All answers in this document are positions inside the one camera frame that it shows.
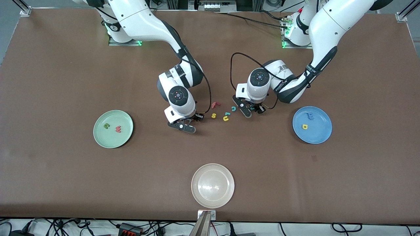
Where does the blue plate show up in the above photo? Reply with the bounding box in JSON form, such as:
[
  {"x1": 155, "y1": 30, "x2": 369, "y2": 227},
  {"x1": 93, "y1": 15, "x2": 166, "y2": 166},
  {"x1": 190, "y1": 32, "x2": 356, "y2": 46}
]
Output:
[{"x1": 292, "y1": 106, "x2": 332, "y2": 145}]

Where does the green plate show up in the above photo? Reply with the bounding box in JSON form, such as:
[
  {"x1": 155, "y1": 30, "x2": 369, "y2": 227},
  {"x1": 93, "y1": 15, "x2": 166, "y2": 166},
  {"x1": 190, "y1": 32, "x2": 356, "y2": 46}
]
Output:
[{"x1": 93, "y1": 110, "x2": 134, "y2": 148}]

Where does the white plate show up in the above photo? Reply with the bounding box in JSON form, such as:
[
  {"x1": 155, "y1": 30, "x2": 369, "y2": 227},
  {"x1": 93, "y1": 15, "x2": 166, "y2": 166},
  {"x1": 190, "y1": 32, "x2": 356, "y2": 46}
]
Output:
[{"x1": 191, "y1": 163, "x2": 235, "y2": 209}]

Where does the white power strip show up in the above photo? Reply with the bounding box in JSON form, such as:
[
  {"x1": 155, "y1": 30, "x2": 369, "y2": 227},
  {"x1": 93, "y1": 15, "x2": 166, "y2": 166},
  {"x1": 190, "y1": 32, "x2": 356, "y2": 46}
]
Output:
[{"x1": 203, "y1": 1, "x2": 237, "y2": 12}]

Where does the black and red power adapter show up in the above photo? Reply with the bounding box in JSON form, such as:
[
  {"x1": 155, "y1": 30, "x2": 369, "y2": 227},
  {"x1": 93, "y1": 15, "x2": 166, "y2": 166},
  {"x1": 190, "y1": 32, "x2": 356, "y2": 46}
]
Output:
[{"x1": 119, "y1": 222, "x2": 143, "y2": 236}]

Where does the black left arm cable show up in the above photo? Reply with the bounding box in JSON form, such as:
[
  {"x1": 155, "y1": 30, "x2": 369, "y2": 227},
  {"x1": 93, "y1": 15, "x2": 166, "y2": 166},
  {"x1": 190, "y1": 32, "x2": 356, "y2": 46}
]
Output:
[{"x1": 230, "y1": 52, "x2": 316, "y2": 109}]

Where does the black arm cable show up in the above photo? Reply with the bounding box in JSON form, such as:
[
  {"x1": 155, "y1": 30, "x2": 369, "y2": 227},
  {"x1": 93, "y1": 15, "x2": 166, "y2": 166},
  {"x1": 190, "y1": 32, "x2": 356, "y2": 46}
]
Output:
[
  {"x1": 230, "y1": 52, "x2": 316, "y2": 109},
  {"x1": 169, "y1": 31, "x2": 212, "y2": 114}
]

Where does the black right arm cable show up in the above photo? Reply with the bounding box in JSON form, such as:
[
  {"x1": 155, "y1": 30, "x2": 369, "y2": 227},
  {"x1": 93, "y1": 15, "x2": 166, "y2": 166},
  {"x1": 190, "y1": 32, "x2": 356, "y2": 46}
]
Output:
[{"x1": 169, "y1": 31, "x2": 212, "y2": 114}]

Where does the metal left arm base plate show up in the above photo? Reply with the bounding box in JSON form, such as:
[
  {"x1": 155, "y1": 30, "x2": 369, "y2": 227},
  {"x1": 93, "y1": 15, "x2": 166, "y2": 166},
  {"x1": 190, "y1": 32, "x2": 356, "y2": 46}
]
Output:
[{"x1": 281, "y1": 16, "x2": 314, "y2": 49}]

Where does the long black table cable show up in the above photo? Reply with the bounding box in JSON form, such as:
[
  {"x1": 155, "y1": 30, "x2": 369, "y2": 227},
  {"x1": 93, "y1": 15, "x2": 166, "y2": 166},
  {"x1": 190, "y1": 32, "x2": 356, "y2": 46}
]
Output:
[{"x1": 213, "y1": 12, "x2": 290, "y2": 29}]

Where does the short black table cable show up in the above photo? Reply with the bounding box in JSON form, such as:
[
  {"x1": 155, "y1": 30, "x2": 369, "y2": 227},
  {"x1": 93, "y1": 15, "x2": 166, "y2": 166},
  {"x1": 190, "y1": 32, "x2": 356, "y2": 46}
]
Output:
[{"x1": 259, "y1": 10, "x2": 284, "y2": 22}]

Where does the metal post bracket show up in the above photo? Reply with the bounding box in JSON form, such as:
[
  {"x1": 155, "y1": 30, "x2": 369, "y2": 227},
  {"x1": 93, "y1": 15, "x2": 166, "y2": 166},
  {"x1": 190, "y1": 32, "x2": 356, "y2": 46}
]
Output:
[{"x1": 197, "y1": 210, "x2": 217, "y2": 221}]

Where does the metal camera post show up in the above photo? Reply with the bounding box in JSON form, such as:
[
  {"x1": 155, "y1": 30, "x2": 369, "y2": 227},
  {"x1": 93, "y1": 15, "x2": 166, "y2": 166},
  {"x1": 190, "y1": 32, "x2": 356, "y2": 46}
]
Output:
[{"x1": 189, "y1": 210, "x2": 212, "y2": 236}]

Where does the looped black floor cable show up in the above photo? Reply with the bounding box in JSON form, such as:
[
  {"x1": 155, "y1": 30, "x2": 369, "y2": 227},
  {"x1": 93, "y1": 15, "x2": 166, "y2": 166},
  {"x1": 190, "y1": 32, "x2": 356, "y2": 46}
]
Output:
[{"x1": 331, "y1": 223, "x2": 363, "y2": 234}]

